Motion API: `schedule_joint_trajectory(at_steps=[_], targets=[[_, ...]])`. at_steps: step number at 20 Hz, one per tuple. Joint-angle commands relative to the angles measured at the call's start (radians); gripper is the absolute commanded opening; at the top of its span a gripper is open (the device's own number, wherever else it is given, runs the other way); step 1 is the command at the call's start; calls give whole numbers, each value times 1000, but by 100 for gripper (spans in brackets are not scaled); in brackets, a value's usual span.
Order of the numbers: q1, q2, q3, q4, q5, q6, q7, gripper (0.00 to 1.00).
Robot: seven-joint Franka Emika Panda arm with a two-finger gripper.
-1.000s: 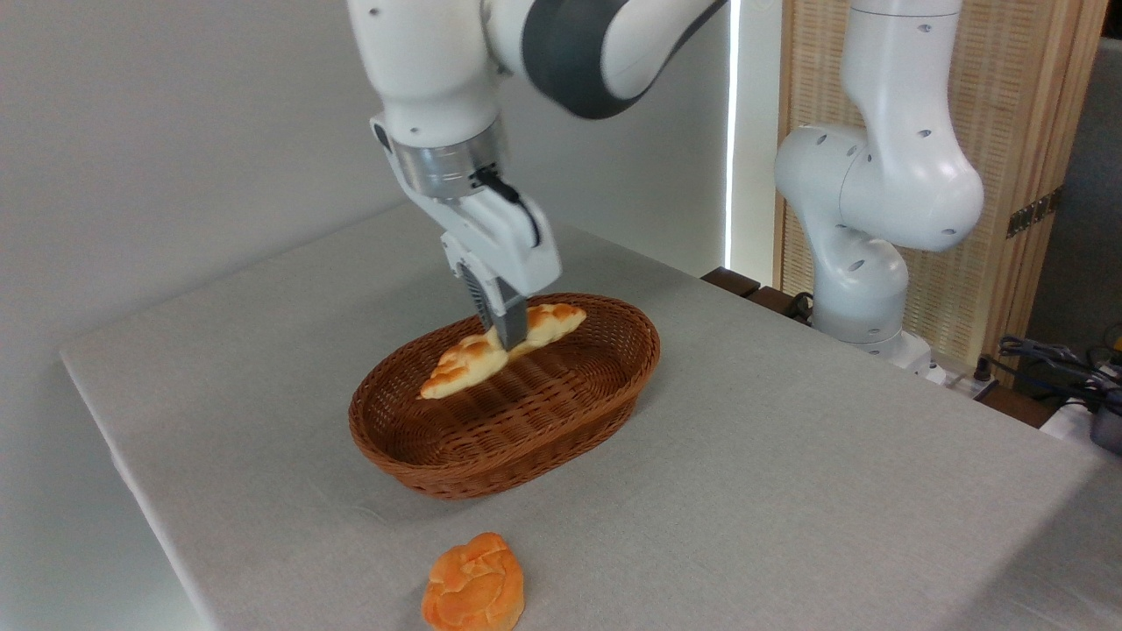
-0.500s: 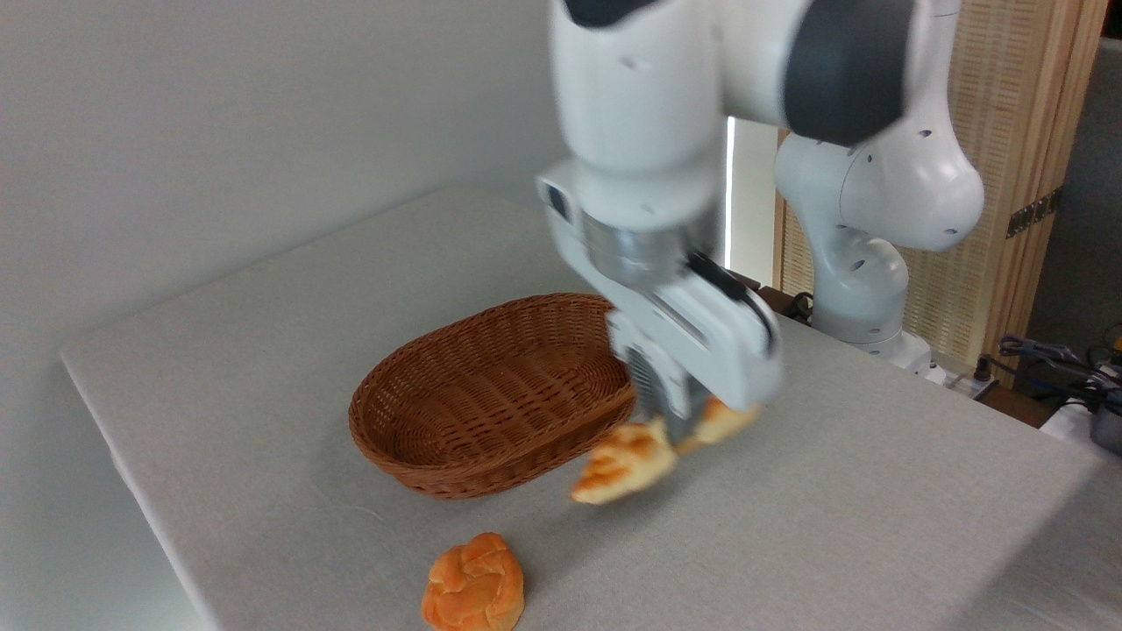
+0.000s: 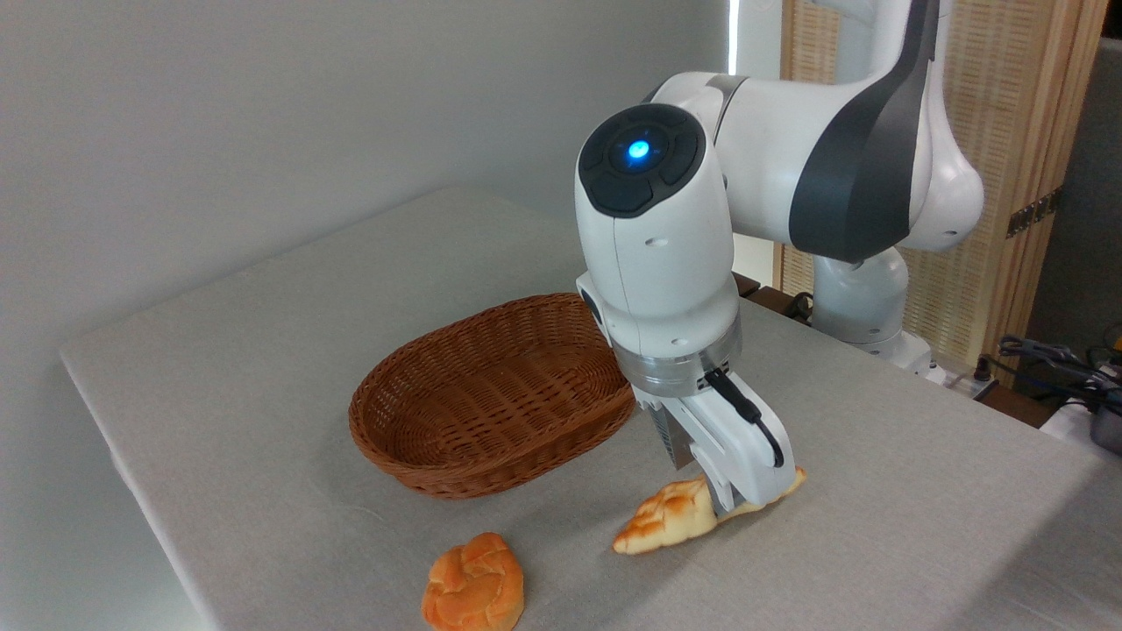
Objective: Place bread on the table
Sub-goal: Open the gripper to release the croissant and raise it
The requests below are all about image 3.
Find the black screen hinge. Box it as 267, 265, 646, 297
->
1005, 188, 1062, 240

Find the grey tablecloth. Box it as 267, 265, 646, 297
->
60, 186, 1122, 631

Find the white power strip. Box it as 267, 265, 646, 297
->
927, 363, 1001, 402

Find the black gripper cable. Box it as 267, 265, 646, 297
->
701, 368, 786, 469

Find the round orange bread roll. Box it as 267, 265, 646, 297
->
421, 532, 526, 631

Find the long braided bread loaf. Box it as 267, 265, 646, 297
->
612, 467, 809, 557

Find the bundle of dark cables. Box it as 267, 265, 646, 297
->
975, 326, 1122, 406

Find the brown oval wicker basket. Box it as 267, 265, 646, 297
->
348, 293, 637, 500

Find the dark brown wooden board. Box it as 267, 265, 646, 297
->
733, 272, 816, 327

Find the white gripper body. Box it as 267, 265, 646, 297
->
633, 372, 798, 518

